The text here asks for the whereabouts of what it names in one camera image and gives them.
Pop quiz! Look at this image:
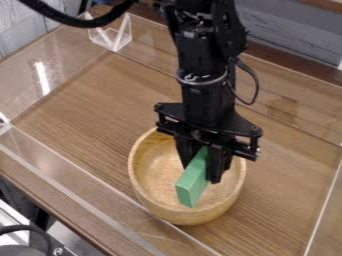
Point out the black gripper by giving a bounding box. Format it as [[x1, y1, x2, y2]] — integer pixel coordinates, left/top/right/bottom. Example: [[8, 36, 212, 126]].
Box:
[[153, 76, 263, 184]]

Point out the green rectangular block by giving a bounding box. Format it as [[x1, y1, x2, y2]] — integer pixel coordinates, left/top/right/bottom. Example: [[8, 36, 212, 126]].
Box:
[[175, 147, 208, 208]]

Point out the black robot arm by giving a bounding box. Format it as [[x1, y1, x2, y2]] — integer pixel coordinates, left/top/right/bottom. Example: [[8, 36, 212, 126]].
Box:
[[155, 0, 263, 183]]

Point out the brown wooden bowl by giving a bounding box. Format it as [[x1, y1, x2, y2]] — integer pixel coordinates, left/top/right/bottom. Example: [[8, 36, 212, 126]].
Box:
[[128, 128, 247, 225]]

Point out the clear acrylic tray wall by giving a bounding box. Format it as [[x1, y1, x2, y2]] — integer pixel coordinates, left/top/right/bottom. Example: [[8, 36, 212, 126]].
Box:
[[0, 115, 222, 256]]

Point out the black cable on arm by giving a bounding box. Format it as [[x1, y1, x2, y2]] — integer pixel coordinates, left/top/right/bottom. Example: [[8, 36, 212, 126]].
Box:
[[226, 57, 260, 106]]

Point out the clear acrylic corner bracket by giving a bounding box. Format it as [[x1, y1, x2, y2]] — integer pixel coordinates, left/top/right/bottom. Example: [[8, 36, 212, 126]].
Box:
[[88, 13, 132, 53]]

